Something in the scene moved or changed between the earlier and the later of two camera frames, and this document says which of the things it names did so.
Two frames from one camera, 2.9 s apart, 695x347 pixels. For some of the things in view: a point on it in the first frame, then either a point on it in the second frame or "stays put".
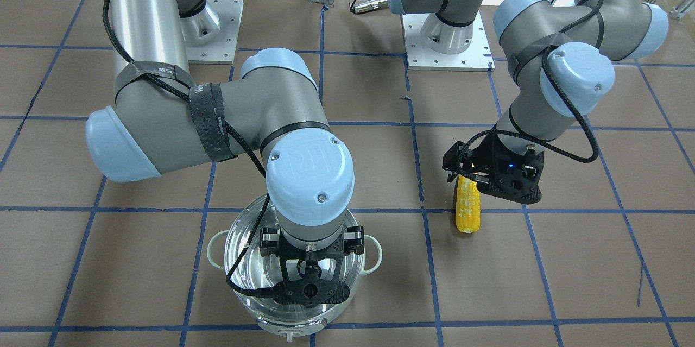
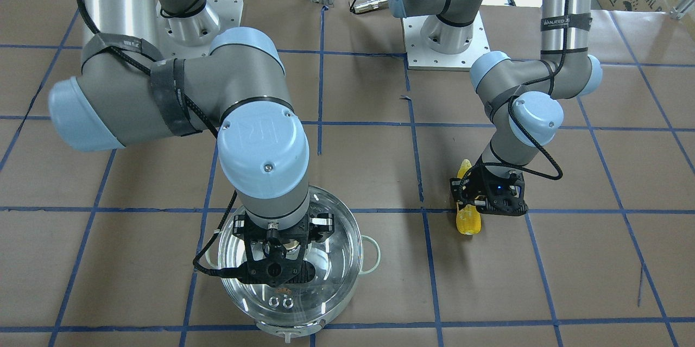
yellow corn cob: [467, 204] stays put
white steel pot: [253, 278] stays put
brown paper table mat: [604, 257] stays put
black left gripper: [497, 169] → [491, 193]
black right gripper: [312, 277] → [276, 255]
